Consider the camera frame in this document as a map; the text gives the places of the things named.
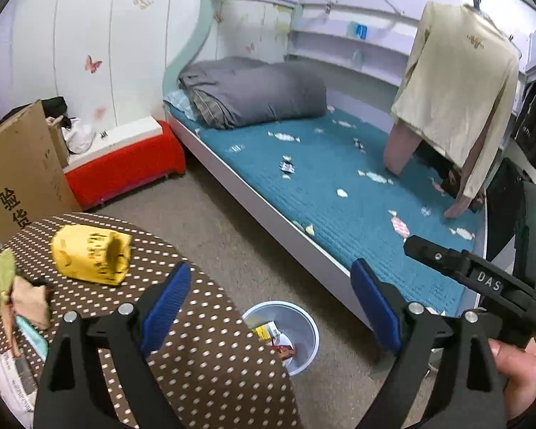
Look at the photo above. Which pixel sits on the grey folded quilt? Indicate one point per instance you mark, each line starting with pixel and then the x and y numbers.
pixel 237 92

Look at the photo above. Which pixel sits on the teal bunk bed frame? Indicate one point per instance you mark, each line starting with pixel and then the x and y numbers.
pixel 361 79

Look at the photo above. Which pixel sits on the beige hanging shirt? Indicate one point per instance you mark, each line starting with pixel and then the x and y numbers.
pixel 459 85

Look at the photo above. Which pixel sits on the blue white medicine box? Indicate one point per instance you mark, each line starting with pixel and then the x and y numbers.
pixel 37 342

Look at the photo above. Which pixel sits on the brown polka dot tablecloth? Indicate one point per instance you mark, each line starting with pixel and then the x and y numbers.
pixel 213 370

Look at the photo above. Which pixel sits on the blue box on shelf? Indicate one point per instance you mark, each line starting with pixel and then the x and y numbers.
pixel 360 31

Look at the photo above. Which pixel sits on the white plastic bag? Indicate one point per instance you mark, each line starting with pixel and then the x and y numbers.
pixel 78 135

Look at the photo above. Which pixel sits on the blue plastic trash bin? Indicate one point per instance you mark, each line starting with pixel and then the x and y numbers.
pixel 297 328

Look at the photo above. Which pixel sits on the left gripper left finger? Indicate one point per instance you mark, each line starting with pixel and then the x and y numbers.
pixel 72 391

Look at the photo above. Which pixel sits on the red storage bench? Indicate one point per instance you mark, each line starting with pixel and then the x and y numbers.
pixel 123 159

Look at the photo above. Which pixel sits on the red snack bag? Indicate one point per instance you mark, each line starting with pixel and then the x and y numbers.
pixel 283 350

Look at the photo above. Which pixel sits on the yellow paper bag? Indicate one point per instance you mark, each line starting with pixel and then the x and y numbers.
pixel 91 254

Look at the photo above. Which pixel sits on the teal bed mattress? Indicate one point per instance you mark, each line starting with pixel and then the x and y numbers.
pixel 327 177

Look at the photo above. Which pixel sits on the large cardboard box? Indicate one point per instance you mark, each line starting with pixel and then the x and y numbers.
pixel 33 185

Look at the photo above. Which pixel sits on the green leaf wrapper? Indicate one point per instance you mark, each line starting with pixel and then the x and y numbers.
pixel 7 276

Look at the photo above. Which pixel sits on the white wardrobe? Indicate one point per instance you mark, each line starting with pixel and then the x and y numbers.
pixel 107 58

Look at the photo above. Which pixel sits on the yellow white carton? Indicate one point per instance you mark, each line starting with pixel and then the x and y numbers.
pixel 268 332

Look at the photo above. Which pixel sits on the black snack wrapper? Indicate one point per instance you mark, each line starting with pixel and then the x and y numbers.
pixel 18 387

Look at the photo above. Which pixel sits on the right hand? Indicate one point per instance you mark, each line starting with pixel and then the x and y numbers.
pixel 519 367

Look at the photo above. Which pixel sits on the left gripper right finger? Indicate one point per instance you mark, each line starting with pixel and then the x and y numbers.
pixel 467 392

